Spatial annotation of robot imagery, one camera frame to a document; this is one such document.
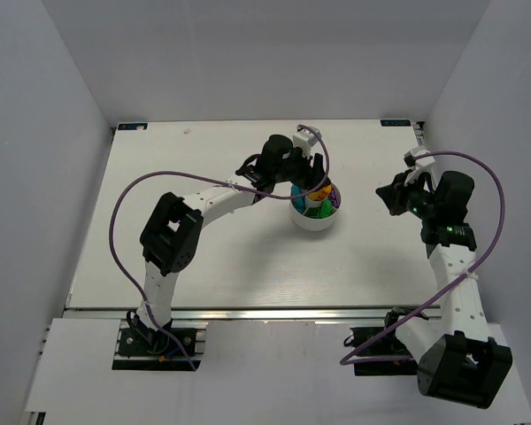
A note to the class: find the purple long lego brick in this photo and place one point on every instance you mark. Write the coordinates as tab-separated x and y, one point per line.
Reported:
334	197

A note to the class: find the teal long lego brick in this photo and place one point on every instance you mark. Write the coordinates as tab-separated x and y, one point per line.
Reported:
297	199

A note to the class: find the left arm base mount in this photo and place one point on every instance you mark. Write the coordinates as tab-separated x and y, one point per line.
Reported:
132	353

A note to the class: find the aluminium table edge rail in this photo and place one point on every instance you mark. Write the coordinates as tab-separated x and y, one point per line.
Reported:
253	314

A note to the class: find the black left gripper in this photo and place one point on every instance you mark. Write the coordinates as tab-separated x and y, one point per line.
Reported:
307	168

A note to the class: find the green square lego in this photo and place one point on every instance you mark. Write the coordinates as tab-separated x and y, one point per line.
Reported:
326	209

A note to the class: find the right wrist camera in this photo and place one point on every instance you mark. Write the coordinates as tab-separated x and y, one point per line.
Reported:
419	160

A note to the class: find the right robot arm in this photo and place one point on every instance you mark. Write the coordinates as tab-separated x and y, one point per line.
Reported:
458	360

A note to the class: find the blue corner tag left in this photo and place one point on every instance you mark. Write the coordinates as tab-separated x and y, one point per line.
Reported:
132	126

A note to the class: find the blue corner tag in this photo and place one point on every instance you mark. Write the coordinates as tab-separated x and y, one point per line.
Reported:
395	123
132	126

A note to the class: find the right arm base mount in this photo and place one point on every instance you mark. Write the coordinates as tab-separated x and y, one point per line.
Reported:
388	346

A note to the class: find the white round divided container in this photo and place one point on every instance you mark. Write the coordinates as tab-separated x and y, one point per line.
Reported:
311	224

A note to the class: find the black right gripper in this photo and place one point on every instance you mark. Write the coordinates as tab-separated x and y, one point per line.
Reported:
404	195

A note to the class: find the yellow long lego brick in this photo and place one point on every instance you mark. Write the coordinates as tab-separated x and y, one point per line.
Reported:
321	194

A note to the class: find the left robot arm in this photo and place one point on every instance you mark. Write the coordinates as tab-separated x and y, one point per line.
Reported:
170	237

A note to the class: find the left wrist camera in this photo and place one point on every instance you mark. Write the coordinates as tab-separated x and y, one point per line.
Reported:
305	138

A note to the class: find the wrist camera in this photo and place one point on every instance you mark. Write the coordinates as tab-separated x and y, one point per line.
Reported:
305	138
419	160

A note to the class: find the blue corner tag right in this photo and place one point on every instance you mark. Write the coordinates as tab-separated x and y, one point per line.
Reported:
395	123

